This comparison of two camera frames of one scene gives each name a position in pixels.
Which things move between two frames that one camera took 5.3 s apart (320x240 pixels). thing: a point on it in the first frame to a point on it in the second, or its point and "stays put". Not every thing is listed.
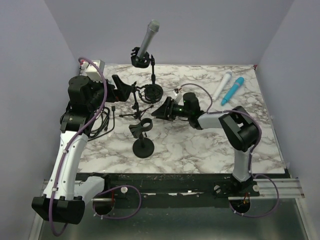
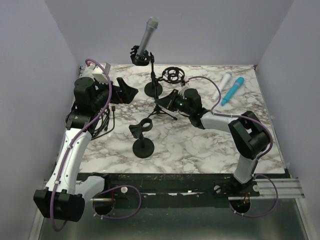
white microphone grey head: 222,86 stays put
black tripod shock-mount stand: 150,93 to 173,75
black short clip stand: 143,147 stays put
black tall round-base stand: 143,62 stays put
